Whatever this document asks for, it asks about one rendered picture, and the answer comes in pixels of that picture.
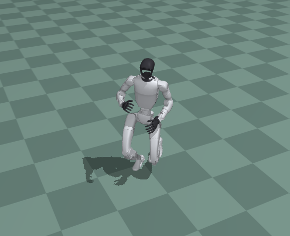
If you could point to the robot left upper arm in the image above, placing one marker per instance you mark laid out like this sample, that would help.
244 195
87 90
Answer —
164 88

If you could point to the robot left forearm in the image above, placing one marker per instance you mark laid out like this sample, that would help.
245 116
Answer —
164 111

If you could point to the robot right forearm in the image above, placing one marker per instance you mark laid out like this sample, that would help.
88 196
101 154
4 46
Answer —
120 98

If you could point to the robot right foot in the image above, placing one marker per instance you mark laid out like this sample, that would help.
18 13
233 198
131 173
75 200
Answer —
138 163

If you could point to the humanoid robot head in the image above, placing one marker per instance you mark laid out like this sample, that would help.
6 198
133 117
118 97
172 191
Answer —
147 64

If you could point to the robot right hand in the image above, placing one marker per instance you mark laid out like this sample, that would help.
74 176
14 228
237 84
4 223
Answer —
126 104

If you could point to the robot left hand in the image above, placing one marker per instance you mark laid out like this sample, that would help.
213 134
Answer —
154 124

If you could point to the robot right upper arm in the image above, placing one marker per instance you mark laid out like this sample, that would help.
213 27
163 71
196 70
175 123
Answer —
127 84

